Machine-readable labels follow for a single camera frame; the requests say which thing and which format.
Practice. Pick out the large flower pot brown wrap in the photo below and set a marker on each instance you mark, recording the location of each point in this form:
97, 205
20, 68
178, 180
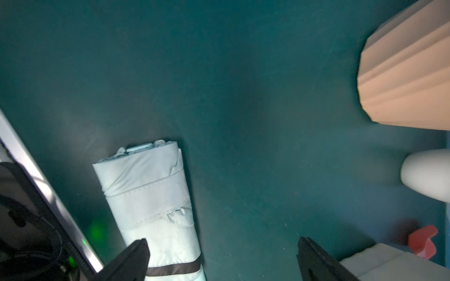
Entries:
404, 69

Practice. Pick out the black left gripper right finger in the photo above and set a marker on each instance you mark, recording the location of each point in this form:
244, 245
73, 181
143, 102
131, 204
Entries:
317, 265

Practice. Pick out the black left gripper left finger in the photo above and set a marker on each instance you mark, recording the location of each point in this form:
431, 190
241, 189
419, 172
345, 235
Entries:
130, 265

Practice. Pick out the beige plastic storage box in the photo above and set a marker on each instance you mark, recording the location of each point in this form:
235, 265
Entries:
385, 263

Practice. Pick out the pink small block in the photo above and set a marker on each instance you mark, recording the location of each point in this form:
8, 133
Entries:
421, 244

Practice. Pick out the aluminium front rail frame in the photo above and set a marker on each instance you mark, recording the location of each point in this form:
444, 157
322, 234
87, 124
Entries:
14, 151

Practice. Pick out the small white pot pink flowers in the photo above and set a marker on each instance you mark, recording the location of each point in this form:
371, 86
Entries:
428, 173

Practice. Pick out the mint green umbrella front left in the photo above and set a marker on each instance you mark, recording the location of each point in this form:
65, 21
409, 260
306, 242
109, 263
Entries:
146, 189

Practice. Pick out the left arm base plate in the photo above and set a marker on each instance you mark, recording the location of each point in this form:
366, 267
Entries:
34, 245

